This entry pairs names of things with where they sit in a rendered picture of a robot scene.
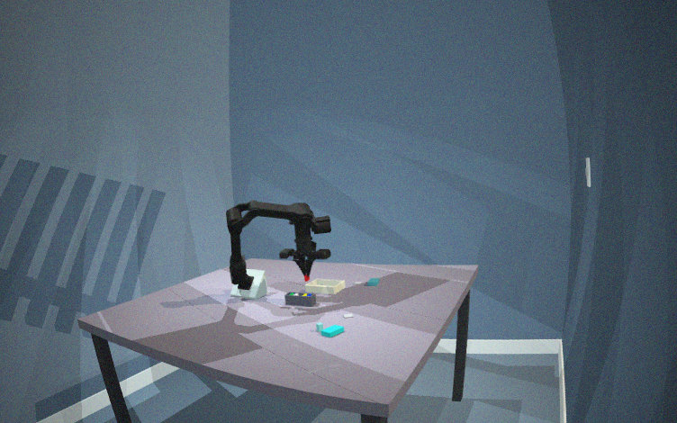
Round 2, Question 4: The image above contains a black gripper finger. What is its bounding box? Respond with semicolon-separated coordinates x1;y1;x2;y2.
305;257;316;277
293;256;307;276

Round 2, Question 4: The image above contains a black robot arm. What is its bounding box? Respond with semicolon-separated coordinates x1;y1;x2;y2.
226;200;331;290

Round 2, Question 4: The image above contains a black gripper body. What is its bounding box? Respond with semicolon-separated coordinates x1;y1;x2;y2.
279;235;331;259

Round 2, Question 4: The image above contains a cyan rectangular block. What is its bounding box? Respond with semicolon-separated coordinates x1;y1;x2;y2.
321;325;344;338

